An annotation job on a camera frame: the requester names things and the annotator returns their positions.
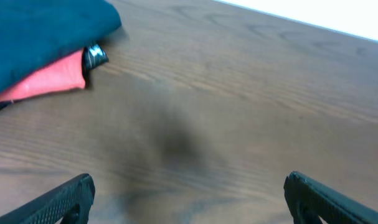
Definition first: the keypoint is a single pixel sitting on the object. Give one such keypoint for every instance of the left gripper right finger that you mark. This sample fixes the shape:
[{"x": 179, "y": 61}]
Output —
[{"x": 311, "y": 202}]

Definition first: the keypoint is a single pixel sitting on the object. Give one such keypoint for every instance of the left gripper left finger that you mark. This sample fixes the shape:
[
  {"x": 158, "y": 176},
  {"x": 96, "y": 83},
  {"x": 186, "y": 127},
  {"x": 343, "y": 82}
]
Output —
[{"x": 68, "y": 203}]

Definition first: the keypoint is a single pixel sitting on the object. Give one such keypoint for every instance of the navy blue shorts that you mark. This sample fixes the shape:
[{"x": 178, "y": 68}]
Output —
[{"x": 36, "y": 33}]

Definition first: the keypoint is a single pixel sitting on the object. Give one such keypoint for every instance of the folded red shirt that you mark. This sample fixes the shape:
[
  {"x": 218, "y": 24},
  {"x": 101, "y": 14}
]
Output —
[{"x": 64, "y": 74}]

